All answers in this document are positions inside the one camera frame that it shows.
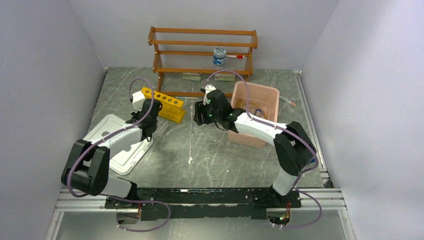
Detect white plastic lid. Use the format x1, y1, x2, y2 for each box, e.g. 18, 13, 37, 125
83, 114, 154, 176

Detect white box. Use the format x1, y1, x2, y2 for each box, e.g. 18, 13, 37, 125
214, 73, 236, 82
182, 72, 202, 82

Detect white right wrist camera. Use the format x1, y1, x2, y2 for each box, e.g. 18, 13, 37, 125
200, 84, 216, 101

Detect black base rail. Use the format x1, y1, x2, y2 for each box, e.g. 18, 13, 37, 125
104, 187, 302, 221

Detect glass rod orange tip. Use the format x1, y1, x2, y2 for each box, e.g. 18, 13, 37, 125
279, 95, 297, 107

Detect wooden shelf rack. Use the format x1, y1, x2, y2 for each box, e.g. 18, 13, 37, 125
147, 26, 258, 92

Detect white box left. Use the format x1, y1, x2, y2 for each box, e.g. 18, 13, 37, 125
182, 72, 202, 82

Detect tan rubber tubing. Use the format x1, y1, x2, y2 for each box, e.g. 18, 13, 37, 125
242, 104, 263, 117

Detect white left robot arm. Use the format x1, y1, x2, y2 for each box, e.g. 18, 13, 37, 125
61, 98, 163, 208

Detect pink plastic bin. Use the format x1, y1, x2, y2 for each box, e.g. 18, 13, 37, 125
227, 81, 280, 148

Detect blue safety glasses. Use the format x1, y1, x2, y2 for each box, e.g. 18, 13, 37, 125
252, 106, 266, 118

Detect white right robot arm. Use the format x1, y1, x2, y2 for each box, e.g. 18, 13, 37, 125
193, 85, 317, 207

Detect white box right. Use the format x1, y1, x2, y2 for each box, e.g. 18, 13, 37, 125
214, 73, 236, 82

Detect blue white jar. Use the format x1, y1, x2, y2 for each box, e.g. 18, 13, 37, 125
213, 46, 227, 66

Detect yellow test tube rack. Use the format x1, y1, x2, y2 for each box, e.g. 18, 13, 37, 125
141, 87, 186, 124

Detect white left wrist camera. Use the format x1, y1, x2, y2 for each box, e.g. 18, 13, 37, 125
131, 90, 146, 114

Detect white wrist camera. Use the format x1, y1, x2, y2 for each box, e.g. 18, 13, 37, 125
200, 84, 216, 101
131, 90, 146, 114

